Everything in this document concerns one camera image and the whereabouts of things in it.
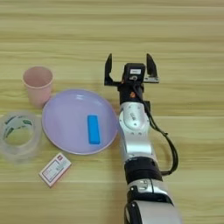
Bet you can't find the small black box white label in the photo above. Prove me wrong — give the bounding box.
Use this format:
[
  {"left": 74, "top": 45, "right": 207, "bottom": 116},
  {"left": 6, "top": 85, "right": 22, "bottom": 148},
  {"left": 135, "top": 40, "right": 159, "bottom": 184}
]
[{"left": 122, "top": 62, "right": 146, "bottom": 83}]

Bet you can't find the pink plastic cup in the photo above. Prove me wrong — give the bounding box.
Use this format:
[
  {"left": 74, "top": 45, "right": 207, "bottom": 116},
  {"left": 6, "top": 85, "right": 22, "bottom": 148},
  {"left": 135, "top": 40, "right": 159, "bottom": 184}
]
[{"left": 22, "top": 66, "right": 54, "bottom": 109}]

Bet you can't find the clear adhesive tape roll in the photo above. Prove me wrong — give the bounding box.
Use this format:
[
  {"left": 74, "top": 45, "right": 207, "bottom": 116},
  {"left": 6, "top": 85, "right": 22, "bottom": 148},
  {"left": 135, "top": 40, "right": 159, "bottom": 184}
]
[{"left": 0, "top": 110, "right": 44, "bottom": 165}]

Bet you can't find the purple plastic plate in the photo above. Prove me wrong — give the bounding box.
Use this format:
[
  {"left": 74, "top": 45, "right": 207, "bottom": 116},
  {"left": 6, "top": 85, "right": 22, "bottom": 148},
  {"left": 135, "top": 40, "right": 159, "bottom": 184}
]
[{"left": 41, "top": 88, "right": 119, "bottom": 156}]

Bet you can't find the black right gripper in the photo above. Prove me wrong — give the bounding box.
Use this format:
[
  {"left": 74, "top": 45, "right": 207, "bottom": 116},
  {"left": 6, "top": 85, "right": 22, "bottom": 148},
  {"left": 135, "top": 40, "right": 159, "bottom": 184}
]
[{"left": 103, "top": 52, "right": 160, "bottom": 104}]

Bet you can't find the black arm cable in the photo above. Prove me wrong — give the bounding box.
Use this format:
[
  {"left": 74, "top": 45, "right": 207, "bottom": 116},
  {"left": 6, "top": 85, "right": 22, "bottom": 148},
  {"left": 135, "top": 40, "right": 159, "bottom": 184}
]
[{"left": 141, "top": 95, "right": 179, "bottom": 177}]

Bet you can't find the small red white card box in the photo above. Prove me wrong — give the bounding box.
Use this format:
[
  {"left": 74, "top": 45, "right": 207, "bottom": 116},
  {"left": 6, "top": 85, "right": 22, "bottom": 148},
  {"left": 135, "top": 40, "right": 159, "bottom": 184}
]
[{"left": 38, "top": 151, "right": 73, "bottom": 188}]

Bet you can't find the blue rectangular block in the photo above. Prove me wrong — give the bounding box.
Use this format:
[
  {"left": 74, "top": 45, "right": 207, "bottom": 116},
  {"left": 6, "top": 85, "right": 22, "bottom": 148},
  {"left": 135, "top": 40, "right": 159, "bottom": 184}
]
[{"left": 86, "top": 114, "right": 102, "bottom": 145}]

